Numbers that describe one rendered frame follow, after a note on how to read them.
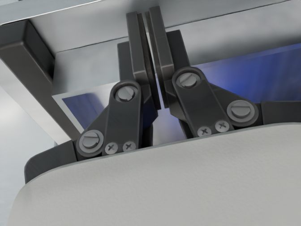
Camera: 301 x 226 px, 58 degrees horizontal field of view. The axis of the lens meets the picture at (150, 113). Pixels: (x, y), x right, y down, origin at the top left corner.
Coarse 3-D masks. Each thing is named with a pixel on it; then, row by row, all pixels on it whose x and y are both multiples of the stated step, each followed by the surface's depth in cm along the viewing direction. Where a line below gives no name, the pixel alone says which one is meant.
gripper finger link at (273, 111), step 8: (256, 104) 10; (264, 104) 10; (272, 104) 10; (280, 104) 10; (288, 104) 10; (296, 104) 9; (264, 112) 10; (272, 112) 9; (280, 112) 9; (288, 112) 9; (296, 112) 9; (264, 120) 9; (272, 120) 9; (280, 120) 9; (288, 120) 9; (296, 120) 9
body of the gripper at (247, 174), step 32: (256, 128) 8; (288, 128) 8; (96, 160) 8; (128, 160) 8; (160, 160) 8; (192, 160) 7; (224, 160) 7; (256, 160) 7; (288, 160) 7; (32, 192) 8; (64, 192) 8; (96, 192) 7; (128, 192) 7; (160, 192) 7; (192, 192) 7; (224, 192) 7; (256, 192) 6; (288, 192) 6; (32, 224) 7; (64, 224) 7; (96, 224) 7; (128, 224) 7; (160, 224) 6; (192, 224) 6; (224, 224) 6; (256, 224) 6; (288, 224) 6
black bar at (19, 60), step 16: (0, 32) 15; (16, 32) 14; (32, 32) 15; (0, 48) 14; (16, 48) 14; (32, 48) 15; (16, 64) 15; (32, 64) 15; (48, 64) 16; (32, 80) 16; (48, 80) 16; (48, 96) 17; (48, 112) 19; (64, 128) 21
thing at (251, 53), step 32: (192, 32) 16; (224, 32) 16; (256, 32) 15; (288, 32) 15; (64, 64) 16; (96, 64) 16; (192, 64) 15; (224, 64) 20; (256, 64) 20; (288, 64) 21; (64, 96) 15; (96, 96) 21; (160, 96) 22; (256, 96) 24; (288, 96) 24; (160, 128) 26
